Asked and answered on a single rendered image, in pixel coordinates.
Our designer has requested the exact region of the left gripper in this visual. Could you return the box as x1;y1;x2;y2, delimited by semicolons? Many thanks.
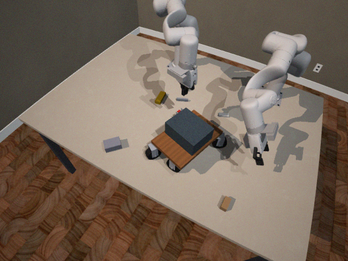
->
247;132;269;166

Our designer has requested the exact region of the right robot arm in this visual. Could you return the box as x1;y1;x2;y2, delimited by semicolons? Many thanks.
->
153;0;199;83

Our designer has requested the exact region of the small brown wooden block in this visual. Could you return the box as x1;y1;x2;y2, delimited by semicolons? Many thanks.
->
220;196;231;212

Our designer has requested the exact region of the wooden dolly with black caster wheels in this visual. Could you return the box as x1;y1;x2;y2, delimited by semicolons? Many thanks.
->
145;110;227;172

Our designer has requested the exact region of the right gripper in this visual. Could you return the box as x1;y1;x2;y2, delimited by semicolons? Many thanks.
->
177;69;197;96

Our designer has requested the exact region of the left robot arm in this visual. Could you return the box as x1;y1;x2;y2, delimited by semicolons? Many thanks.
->
240;31;311;141

